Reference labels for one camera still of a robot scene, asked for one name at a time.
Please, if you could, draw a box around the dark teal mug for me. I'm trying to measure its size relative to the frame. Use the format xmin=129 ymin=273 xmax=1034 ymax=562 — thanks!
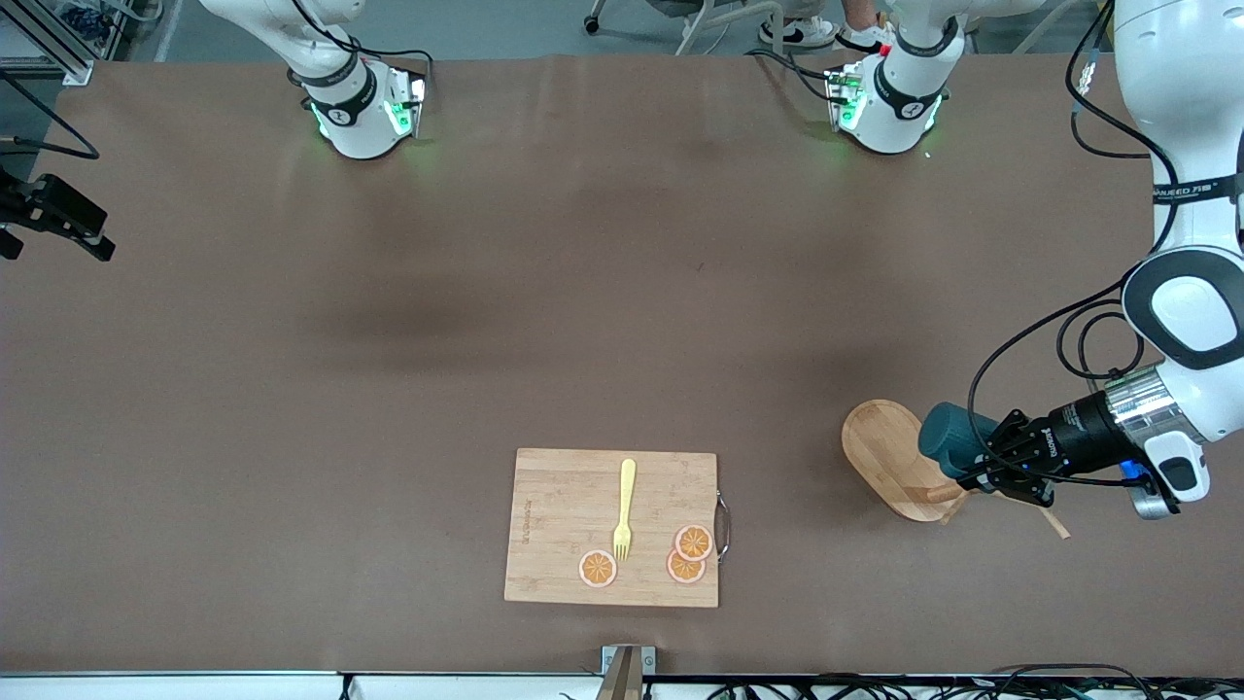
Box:
xmin=918 ymin=402 xmax=1002 ymax=479

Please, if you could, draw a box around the wooden mug tree rack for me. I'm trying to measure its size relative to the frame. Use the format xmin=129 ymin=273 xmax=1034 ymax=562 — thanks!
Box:
xmin=841 ymin=399 xmax=1072 ymax=541

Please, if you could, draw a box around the yellow plastic fork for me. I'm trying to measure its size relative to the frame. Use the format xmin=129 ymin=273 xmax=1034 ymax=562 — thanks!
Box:
xmin=611 ymin=458 xmax=639 ymax=563

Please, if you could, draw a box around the white black sneaker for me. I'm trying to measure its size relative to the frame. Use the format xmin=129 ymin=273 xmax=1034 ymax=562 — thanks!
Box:
xmin=836 ymin=19 xmax=900 ymax=53
xmin=758 ymin=17 xmax=839 ymax=50

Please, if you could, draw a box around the bamboo cutting board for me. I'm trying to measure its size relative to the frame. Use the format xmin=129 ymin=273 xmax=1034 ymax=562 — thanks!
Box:
xmin=503 ymin=447 xmax=732 ymax=610

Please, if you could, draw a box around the office chair base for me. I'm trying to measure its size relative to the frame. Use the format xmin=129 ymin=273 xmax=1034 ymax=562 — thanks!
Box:
xmin=583 ymin=0 xmax=788 ymax=56

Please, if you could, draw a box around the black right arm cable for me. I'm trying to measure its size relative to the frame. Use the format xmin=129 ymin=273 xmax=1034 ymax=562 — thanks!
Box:
xmin=0 ymin=70 xmax=101 ymax=159

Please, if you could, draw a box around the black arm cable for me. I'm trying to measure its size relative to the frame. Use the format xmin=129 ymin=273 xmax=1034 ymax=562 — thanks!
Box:
xmin=0 ymin=70 xmax=101 ymax=159
xmin=967 ymin=0 xmax=1182 ymax=458

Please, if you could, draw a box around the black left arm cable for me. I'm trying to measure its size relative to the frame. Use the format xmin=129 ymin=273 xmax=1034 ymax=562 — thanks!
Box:
xmin=967 ymin=0 xmax=1182 ymax=458

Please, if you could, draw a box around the aluminium frame post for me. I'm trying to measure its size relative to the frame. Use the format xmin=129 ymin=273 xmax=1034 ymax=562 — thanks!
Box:
xmin=0 ymin=0 xmax=95 ymax=87

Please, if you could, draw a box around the black cable bundle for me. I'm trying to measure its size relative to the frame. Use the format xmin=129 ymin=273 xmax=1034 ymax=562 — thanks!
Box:
xmin=709 ymin=664 xmax=1244 ymax=700

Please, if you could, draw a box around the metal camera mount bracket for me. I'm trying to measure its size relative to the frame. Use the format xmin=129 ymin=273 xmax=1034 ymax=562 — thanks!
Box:
xmin=601 ymin=645 xmax=657 ymax=700

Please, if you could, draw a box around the white table edge rail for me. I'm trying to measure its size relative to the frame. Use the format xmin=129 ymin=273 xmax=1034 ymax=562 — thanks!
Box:
xmin=0 ymin=671 xmax=1244 ymax=700

